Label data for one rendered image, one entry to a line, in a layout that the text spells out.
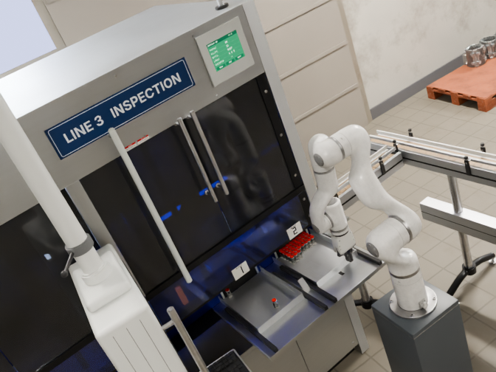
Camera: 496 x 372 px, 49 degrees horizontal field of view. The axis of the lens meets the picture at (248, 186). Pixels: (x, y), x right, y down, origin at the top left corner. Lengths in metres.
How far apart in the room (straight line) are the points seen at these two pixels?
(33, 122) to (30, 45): 2.38
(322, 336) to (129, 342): 1.54
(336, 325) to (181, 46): 1.74
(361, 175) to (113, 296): 0.97
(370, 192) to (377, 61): 3.84
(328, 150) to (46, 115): 1.00
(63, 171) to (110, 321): 0.62
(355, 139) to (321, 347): 1.43
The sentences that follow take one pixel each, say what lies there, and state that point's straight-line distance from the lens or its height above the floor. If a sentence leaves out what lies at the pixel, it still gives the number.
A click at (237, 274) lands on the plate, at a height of 1.02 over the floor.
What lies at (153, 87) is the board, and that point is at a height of 1.97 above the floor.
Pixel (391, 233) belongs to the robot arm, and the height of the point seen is 1.27.
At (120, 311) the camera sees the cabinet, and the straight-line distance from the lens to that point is 1.74.
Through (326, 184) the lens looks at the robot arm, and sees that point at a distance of 2.25.
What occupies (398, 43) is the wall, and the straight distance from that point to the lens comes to 5.94.
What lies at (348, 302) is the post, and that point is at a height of 0.40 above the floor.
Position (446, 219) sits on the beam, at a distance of 3.36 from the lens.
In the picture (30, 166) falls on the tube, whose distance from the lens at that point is 1.69.
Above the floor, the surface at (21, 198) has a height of 1.85.
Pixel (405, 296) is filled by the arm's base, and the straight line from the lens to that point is 2.26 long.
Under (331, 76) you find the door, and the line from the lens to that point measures 5.38.
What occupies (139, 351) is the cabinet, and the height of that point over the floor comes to 1.42.
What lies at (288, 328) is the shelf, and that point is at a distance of 2.38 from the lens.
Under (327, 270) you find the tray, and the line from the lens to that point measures 2.58.
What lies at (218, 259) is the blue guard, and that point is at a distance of 2.46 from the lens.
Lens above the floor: 2.50
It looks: 28 degrees down
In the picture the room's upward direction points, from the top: 22 degrees counter-clockwise
